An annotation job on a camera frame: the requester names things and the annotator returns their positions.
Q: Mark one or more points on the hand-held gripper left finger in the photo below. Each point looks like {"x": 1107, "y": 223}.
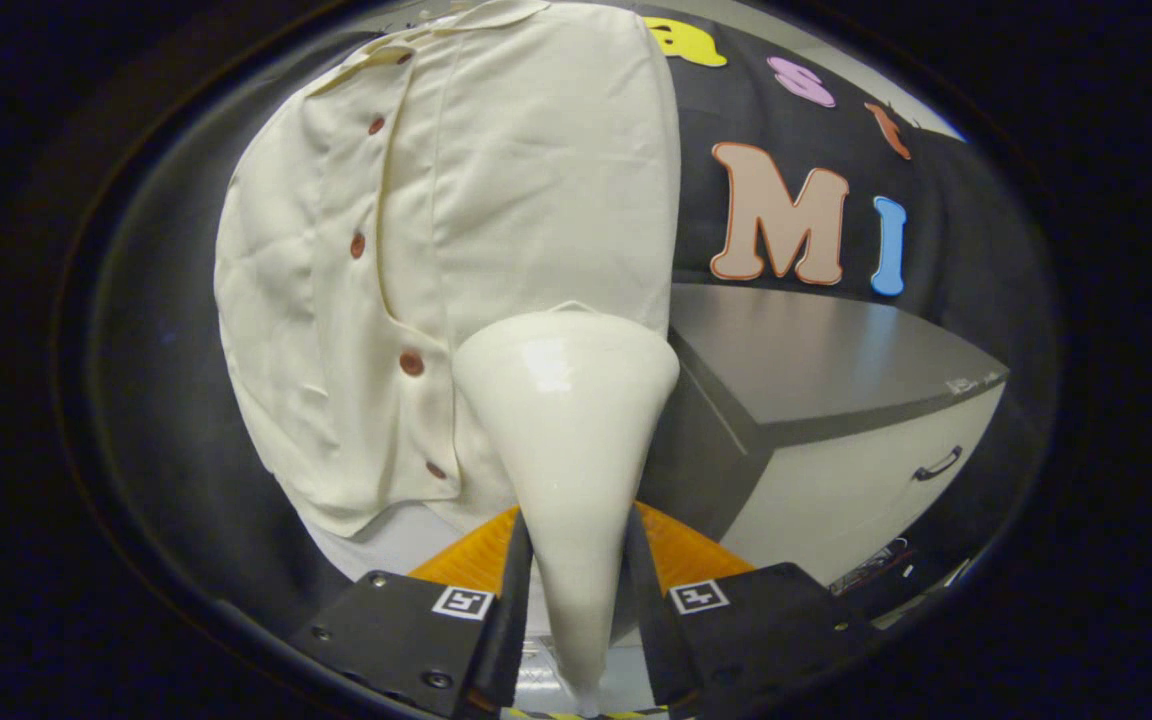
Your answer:
{"x": 511, "y": 630}

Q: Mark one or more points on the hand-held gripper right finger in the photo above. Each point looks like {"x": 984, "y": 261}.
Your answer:
{"x": 654, "y": 630}

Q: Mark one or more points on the cream button-up shirt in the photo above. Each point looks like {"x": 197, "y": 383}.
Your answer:
{"x": 526, "y": 180}

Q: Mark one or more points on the white cabinet with grey top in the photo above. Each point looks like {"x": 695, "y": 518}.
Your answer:
{"x": 816, "y": 360}

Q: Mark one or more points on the black backdrop cloth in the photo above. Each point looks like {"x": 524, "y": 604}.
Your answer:
{"x": 166, "y": 400}

